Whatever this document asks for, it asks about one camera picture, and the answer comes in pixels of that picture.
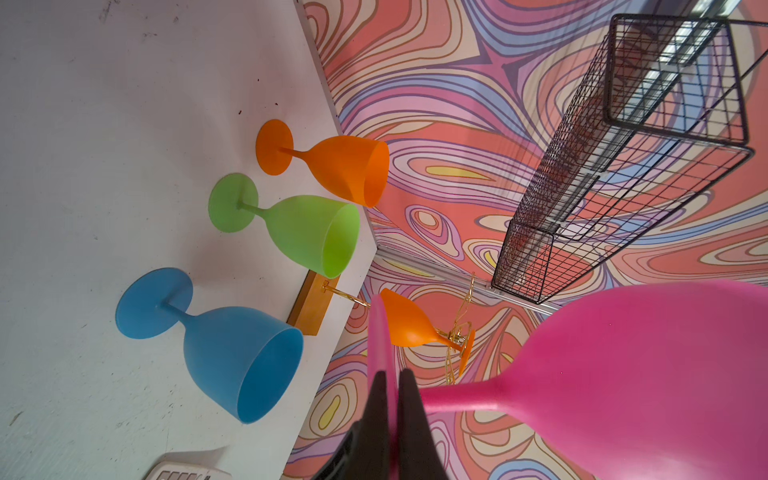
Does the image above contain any green wine glass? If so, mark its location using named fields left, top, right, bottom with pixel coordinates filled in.
left=208, top=173, right=361, bottom=279

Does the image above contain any magenta wine glass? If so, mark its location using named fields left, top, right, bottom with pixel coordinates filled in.
left=366, top=279, right=768, bottom=480

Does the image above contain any blue wine glass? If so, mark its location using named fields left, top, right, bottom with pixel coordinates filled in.
left=115, top=268, right=304, bottom=424

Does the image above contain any orange wine glass front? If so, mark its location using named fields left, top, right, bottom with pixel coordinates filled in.
left=255, top=119, right=390, bottom=208

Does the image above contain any pink calculator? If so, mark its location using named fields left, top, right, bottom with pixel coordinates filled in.
left=145, top=461, right=233, bottom=480

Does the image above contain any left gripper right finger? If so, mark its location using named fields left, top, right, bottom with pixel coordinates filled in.
left=397, top=369, right=448, bottom=480

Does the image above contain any black wire basket back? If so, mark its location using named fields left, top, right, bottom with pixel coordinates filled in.
left=491, top=13, right=754, bottom=304

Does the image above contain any gold wire rack wooden base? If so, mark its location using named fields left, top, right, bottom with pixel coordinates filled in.
left=287, top=271, right=370, bottom=336

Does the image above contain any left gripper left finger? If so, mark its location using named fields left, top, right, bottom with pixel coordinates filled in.
left=312, top=371, right=390, bottom=480

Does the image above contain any orange wine glass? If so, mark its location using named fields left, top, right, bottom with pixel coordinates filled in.
left=255, top=119, right=390, bottom=208
left=380, top=283, right=476, bottom=385

